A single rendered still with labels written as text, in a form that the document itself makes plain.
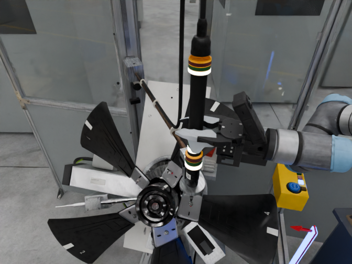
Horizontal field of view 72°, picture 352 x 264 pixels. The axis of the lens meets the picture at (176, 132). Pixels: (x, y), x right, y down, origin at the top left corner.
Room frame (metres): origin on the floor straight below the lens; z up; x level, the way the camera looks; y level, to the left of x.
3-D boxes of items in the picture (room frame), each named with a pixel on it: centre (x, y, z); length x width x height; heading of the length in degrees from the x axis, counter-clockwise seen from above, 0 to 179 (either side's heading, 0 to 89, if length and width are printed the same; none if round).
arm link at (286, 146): (0.40, -0.23, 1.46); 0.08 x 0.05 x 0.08; 167
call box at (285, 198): (0.65, -0.46, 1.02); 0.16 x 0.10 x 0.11; 167
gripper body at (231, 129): (0.42, -0.15, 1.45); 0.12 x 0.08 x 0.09; 77
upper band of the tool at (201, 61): (0.44, -0.04, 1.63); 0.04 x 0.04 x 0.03
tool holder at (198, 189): (0.45, -0.04, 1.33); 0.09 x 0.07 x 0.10; 22
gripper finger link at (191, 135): (0.41, -0.04, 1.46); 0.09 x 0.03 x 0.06; 87
